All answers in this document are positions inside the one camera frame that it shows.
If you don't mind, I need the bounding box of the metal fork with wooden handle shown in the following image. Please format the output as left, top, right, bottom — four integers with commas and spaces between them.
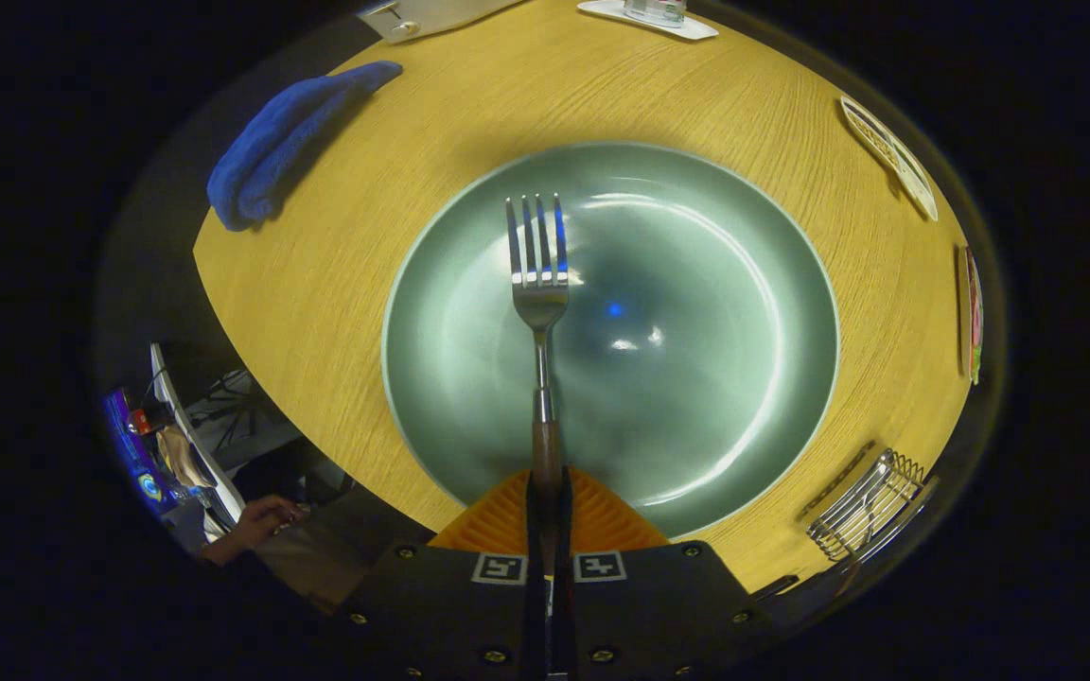
504, 193, 571, 535

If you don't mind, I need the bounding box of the small plastic drink bottle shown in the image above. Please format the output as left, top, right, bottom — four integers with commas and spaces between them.
623, 0, 689, 27

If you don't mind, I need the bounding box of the folded blue towel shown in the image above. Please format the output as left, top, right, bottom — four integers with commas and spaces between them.
206, 60, 405, 233

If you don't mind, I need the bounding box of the computer screen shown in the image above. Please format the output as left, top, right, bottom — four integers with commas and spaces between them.
101, 387, 173, 517

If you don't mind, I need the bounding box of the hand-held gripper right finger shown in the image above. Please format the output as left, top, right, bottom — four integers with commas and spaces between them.
550, 466, 775, 681

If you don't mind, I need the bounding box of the white toaster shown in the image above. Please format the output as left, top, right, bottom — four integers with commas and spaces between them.
356, 0, 529, 44

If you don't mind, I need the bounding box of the white divided tray of beans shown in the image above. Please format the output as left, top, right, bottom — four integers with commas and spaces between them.
839, 96, 940, 223

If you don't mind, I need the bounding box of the white plate of food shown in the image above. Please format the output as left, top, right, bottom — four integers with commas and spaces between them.
956, 245, 985, 386

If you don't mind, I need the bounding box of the white square coaster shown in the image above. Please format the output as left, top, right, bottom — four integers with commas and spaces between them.
576, 0, 720, 42

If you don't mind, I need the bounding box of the chrome wire cutlery basket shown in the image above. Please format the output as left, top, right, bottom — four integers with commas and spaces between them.
804, 448, 941, 566

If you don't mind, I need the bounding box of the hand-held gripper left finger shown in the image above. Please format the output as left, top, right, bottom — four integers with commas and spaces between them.
335, 468, 551, 681

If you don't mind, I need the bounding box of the pale green round plate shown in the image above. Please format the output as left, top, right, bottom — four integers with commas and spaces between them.
380, 141, 840, 541

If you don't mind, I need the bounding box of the person's leg in beige trousers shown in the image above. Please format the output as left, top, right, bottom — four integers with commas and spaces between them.
250, 482, 434, 618

